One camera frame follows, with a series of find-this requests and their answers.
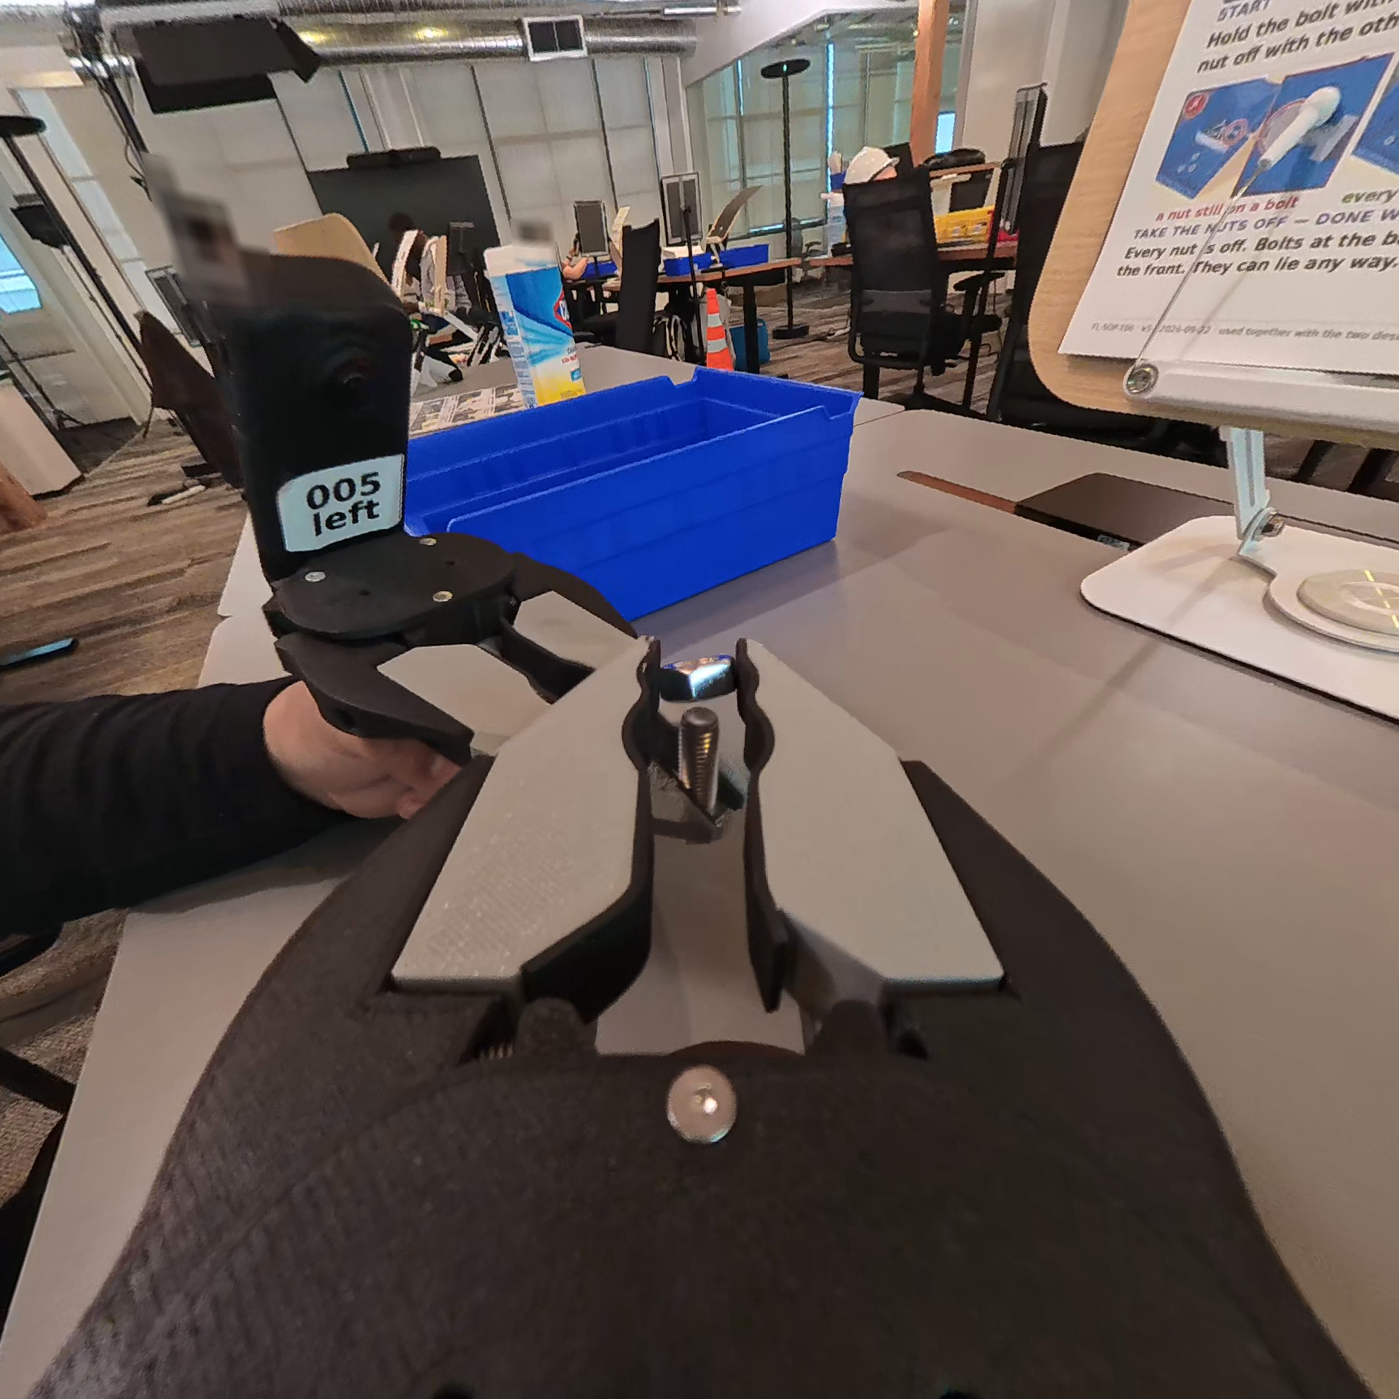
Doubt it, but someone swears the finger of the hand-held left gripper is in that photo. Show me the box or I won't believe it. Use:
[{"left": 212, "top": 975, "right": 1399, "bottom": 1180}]
[
  {"left": 494, "top": 593, "right": 644, "bottom": 703},
  {"left": 374, "top": 643, "right": 550, "bottom": 758}
]

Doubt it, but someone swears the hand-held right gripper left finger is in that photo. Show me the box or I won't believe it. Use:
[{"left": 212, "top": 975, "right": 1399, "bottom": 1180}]
[{"left": 391, "top": 637, "right": 667, "bottom": 1026}]

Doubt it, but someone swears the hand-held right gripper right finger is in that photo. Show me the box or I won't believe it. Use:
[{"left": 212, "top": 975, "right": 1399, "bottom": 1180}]
[{"left": 732, "top": 637, "right": 1002, "bottom": 1013}]

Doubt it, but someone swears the silver hex nut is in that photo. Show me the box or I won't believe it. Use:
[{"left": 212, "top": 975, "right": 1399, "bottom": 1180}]
[{"left": 652, "top": 653, "right": 735, "bottom": 705}]

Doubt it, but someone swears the blue plastic bin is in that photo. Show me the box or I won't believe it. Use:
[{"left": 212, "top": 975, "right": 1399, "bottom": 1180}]
[{"left": 401, "top": 367, "right": 862, "bottom": 623}]

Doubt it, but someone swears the silver hex bolt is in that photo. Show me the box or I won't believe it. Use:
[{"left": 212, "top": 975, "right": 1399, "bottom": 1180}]
[{"left": 670, "top": 705, "right": 752, "bottom": 823}]

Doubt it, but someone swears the person's left forearm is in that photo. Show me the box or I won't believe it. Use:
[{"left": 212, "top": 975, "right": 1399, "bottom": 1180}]
[{"left": 0, "top": 678, "right": 329, "bottom": 942}]

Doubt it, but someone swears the person's left hand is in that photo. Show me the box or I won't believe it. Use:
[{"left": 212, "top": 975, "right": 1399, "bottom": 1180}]
[{"left": 261, "top": 678, "right": 462, "bottom": 822}]

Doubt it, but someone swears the tan wooden board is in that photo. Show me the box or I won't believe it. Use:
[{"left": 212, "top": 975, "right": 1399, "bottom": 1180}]
[{"left": 272, "top": 214, "right": 386, "bottom": 280}]

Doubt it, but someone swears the black white hand tool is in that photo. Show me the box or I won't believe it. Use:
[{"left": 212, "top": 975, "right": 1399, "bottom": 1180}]
[{"left": 412, "top": 307, "right": 506, "bottom": 387}]

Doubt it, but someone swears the printed desk sheet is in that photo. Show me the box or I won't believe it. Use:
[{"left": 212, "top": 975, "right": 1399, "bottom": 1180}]
[{"left": 406, "top": 384, "right": 526, "bottom": 437}]

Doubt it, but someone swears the disinfectant wipes canister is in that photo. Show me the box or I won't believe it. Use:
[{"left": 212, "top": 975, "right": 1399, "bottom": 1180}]
[{"left": 482, "top": 244, "right": 587, "bottom": 409}]

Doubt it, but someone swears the black studio light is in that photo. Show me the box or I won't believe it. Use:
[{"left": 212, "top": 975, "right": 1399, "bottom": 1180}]
[{"left": 131, "top": 17, "right": 322, "bottom": 117}]

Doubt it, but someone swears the black high-back chair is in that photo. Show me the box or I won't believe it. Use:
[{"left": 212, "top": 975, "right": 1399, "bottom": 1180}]
[{"left": 610, "top": 219, "right": 664, "bottom": 357}]

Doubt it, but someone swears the black floor lamp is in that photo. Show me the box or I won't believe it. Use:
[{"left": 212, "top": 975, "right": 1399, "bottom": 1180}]
[
  {"left": 0, "top": 115, "right": 121, "bottom": 362},
  {"left": 760, "top": 60, "right": 812, "bottom": 340}
]

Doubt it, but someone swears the dark brown desk flap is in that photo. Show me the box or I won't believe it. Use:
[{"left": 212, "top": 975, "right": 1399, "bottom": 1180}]
[{"left": 1015, "top": 472, "right": 1235, "bottom": 548}]

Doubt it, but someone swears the black office chair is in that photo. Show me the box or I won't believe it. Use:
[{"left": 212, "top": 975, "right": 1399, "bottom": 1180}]
[
  {"left": 989, "top": 140, "right": 1218, "bottom": 467},
  {"left": 844, "top": 164, "right": 1007, "bottom": 407}
]

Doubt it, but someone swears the printed instruction sheet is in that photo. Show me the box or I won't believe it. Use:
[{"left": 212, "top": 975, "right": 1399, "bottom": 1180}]
[{"left": 1057, "top": 0, "right": 1399, "bottom": 379}]

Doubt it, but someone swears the large black wall screen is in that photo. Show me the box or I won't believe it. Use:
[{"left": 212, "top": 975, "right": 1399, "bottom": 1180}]
[{"left": 306, "top": 154, "right": 501, "bottom": 259}]

